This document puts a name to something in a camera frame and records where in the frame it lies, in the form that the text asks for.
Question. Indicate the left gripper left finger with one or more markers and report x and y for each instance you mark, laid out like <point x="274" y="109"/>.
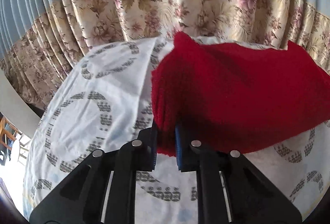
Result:
<point x="101" y="189"/>

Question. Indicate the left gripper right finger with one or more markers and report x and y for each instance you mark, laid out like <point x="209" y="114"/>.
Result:
<point x="230" y="189"/>

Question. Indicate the red knitted sweater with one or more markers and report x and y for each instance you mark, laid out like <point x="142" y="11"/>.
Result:
<point x="232" y="97"/>

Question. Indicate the white patterned bed sheet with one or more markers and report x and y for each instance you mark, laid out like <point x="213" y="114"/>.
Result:
<point x="106" y="100"/>

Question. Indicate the wooden chair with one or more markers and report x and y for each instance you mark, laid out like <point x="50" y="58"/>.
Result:
<point x="9" y="134"/>

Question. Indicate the white furniture panel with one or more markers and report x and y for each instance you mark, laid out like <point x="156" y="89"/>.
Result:
<point x="16" y="110"/>

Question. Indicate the floral and blue curtain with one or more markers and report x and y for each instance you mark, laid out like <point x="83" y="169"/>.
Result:
<point x="42" y="40"/>

